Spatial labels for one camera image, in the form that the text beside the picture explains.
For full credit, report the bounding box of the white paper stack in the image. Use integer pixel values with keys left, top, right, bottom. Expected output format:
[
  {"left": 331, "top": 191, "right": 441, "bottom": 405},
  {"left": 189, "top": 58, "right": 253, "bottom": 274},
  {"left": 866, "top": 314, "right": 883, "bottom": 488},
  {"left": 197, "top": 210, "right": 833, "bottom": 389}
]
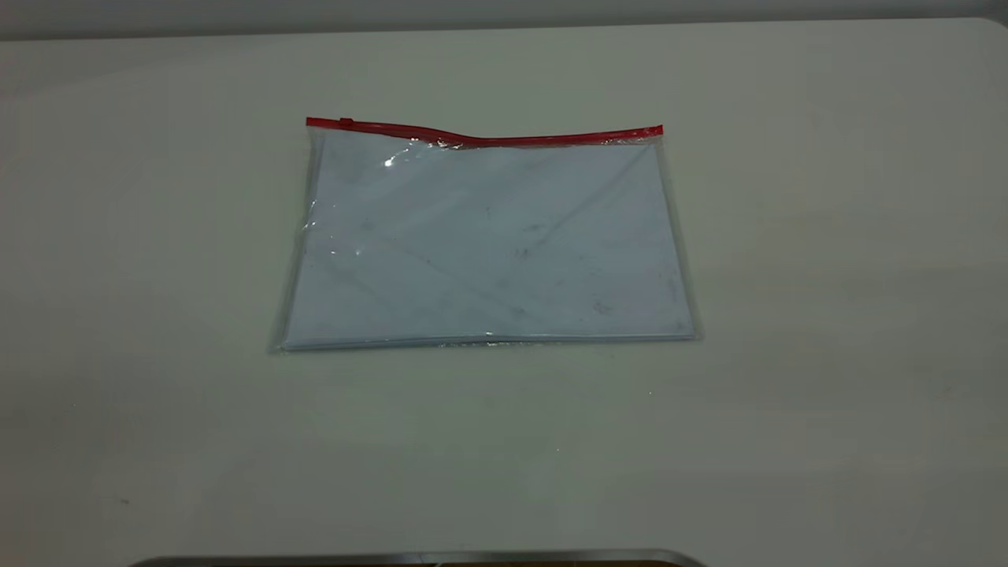
[{"left": 282, "top": 130, "right": 695, "bottom": 349}]

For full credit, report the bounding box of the clear zip bag red zipper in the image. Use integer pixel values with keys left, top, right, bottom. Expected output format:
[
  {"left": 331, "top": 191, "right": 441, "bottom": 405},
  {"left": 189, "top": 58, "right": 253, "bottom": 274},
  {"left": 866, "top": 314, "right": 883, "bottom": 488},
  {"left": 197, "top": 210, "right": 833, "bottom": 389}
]
[{"left": 268, "top": 117, "right": 703, "bottom": 354}]

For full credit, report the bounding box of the grey metal edge strip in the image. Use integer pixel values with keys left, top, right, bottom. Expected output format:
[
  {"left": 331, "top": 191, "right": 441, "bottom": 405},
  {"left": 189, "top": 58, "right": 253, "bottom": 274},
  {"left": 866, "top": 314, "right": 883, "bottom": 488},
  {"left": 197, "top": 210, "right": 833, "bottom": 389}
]
[{"left": 128, "top": 549, "right": 707, "bottom": 567}]

